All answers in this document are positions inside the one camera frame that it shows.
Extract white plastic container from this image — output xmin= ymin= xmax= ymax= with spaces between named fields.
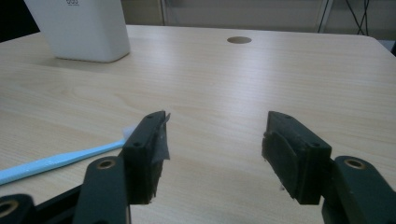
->
xmin=23 ymin=0 xmax=132 ymax=63

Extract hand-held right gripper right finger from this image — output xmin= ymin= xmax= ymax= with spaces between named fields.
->
xmin=261 ymin=110 xmax=396 ymax=224

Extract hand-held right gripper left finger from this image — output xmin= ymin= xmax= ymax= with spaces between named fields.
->
xmin=72 ymin=110 xmax=172 ymax=224

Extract white metal stand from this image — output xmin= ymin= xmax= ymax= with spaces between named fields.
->
xmin=317 ymin=0 xmax=334 ymax=34

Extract black cables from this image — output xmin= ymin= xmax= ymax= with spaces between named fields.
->
xmin=345 ymin=0 xmax=372 ymax=36

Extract light blue toothbrush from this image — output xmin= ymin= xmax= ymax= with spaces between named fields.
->
xmin=0 ymin=125 xmax=136 ymax=187

